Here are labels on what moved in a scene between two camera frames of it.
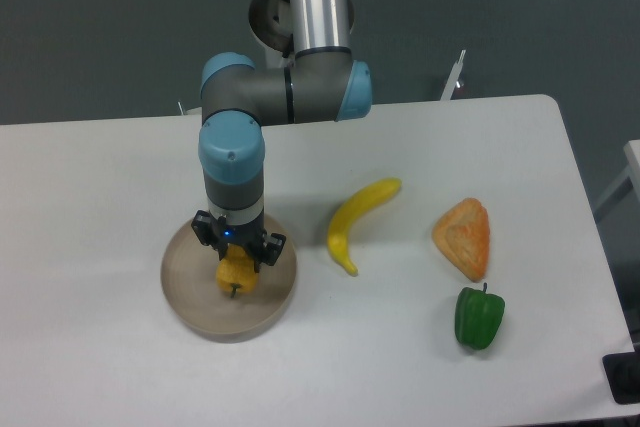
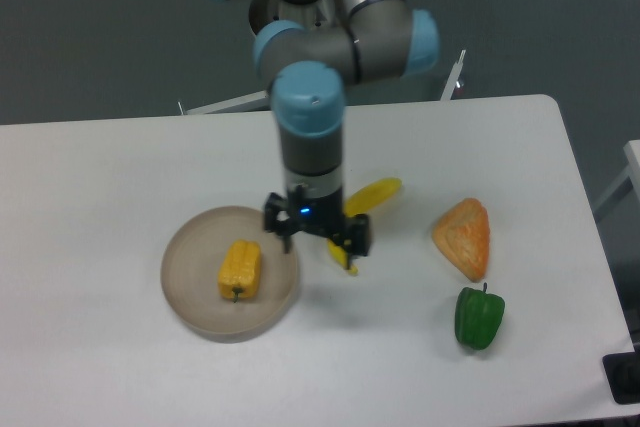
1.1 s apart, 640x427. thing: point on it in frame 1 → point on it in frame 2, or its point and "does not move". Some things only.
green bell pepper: [477, 316] does not move
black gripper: [248, 234] → [323, 215]
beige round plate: [199, 307] does not move
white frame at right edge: [632, 153] does not move
